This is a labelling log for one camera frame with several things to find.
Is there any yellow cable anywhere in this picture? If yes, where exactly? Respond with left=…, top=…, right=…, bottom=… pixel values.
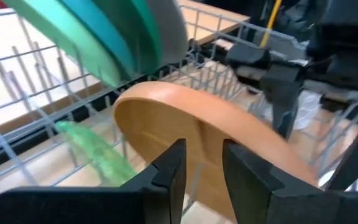
left=259, top=0, right=283, bottom=49

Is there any large grey plate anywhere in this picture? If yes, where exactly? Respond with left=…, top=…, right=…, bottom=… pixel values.
left=146, top=0, right=189, bottom=68

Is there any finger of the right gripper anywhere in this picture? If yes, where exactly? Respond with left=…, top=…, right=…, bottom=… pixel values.
left=225, top=45, right=272, bottom=70
left=261, top=63, right=306, bottom=139

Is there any grey wire dish rack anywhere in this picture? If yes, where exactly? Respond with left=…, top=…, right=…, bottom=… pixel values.
left=0, top=4, right=358, bottom=215

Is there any teal bowl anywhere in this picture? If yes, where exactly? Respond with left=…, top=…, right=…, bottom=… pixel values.
left=60, top=0, right=138, bottom=80

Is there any light green bowl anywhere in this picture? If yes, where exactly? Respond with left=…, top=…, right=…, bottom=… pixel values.
left=1, top=0, right=122, bottom=88

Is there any patterned beige bowl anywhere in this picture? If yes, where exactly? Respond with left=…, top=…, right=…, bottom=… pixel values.
left=293, top=90, right=323, bottom=132

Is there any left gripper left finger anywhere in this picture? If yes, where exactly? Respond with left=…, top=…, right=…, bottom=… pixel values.
left=0, top=138, right=188, bottom=224

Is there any tan wooden plate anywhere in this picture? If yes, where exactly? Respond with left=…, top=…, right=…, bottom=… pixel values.
left=112, top=81, right=318, bottom=223

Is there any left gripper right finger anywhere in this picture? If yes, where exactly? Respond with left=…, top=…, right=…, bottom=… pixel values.
left=223, top=139, right=358, bottom=224

